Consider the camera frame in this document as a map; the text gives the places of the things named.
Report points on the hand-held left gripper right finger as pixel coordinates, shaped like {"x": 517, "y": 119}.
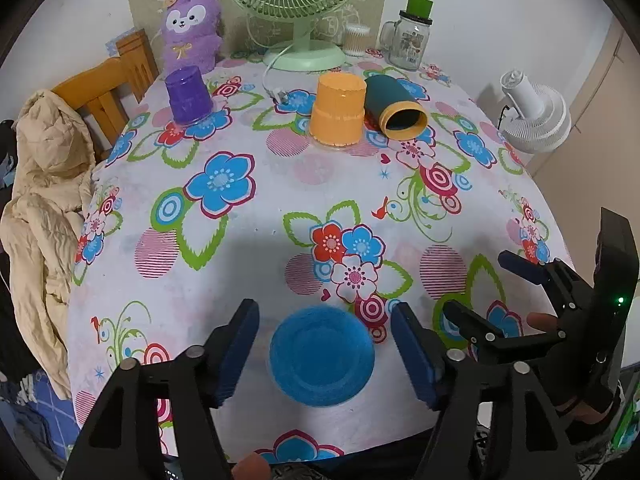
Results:
{"x": 414, "y": 360}

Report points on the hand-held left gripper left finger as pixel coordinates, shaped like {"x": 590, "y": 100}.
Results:
{"x": 235, "y": 360}

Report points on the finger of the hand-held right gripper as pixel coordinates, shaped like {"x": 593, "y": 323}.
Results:
{"x": 520, "y": 266}
{"x": 470, "y": 321}

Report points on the blue cup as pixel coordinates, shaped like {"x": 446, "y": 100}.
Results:
{"x": 322, "y": 356}

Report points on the teal cup with yellow rim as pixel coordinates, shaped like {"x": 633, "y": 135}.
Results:
{"x": 395, "y": 107}

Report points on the orange cup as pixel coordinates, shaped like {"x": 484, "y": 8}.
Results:
{"x": 337, "y": 110}

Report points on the purple cup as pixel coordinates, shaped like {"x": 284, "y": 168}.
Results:
{"x": 189, "y": 95}

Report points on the person's right hand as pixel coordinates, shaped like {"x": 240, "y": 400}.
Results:
{"x": 542, "y": 321}

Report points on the floral tablecloth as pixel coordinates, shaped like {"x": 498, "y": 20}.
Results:
{"x": 260, "y": 220}

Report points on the white fan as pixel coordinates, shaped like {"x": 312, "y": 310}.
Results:
{"x": 537, "y": 110}

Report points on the blue patterned bedsheet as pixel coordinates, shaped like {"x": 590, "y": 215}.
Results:
{"x": 35, "y": 420}

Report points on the beige jacket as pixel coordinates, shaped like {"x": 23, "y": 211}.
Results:
{"x": 45, "y": 210}

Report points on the glass mug with green lid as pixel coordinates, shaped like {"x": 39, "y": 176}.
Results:
{"x": 410, "y": 35}

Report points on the cotton swab jar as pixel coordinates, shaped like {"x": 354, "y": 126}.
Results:
{"x": 355, "y": 39}

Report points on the wooden chair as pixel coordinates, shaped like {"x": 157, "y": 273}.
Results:
{"x": 110, "y": 95}

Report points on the purple plush toy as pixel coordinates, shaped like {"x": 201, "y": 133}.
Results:
{"x": 191, "y": 25}

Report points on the green desk fan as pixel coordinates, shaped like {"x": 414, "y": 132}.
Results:
{"x": 295, "y": 5}

